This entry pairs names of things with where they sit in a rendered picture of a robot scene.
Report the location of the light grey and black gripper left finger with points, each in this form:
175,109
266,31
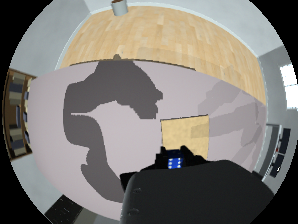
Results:
161,162

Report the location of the blue die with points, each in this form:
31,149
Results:
175,158

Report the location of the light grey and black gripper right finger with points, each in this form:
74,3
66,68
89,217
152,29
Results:
189,159

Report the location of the tan square mat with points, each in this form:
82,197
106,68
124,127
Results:
192,132

